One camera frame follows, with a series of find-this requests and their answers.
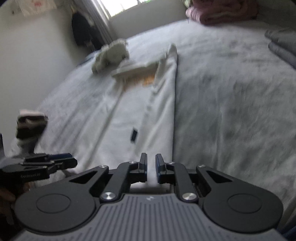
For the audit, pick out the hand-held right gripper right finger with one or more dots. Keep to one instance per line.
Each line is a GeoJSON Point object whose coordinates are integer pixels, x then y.
{"type": "Point", "coordinates": [158, 166]}

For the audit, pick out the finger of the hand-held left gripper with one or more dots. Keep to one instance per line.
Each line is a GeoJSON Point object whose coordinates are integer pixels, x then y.
{"type": "Point", "coordinates": [46, 157]}
{"type": "Point", "coordinates": [64, 164]}

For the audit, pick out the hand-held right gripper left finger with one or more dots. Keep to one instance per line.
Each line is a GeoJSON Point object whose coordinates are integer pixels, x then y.
{"type": "Point", "coordinates": [143, 166]}

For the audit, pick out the white printed sweatshirt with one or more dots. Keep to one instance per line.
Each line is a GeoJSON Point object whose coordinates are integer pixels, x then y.
{"type": "Point", "coordinates": [104, 120]}

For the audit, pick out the person's left hand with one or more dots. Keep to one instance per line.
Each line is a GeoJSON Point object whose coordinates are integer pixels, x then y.
{"type": "Point", "coordinates": [5, 197]}

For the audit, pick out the bed with grey sheet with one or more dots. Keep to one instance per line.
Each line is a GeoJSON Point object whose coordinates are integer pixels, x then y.
{"type": "Point", "coordinates": [231, 104]}

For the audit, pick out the white plush dog toy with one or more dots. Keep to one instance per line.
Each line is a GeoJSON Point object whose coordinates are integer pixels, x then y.
{"type": "Point", "coordinates": [111, 55]}

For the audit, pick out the dark hanging jacket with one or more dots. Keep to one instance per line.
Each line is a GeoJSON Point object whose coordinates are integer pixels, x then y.
{"type": "Point", "coordinates": [82, 30]}

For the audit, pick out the grey curtain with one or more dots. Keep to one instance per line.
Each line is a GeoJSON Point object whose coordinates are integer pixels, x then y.
{"type": "Point", "coordinates": [101, 23]}

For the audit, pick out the window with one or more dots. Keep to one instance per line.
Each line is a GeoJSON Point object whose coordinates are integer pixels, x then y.
{"type": "Point", "coordinates": [129, 5]}

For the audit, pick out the pink folded quilt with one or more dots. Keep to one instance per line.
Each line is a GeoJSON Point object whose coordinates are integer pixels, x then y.
{"type": "Point", "coordinates": [219, 11]}

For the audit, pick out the light grey folded garment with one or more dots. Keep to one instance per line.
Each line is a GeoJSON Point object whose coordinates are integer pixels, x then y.
{"type": "Point", "coordinates": [284, 54]}

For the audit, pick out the covered wall air conditioner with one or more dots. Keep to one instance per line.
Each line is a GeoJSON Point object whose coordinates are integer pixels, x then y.
{"type": "Point", "coordinates": [34, 5]}

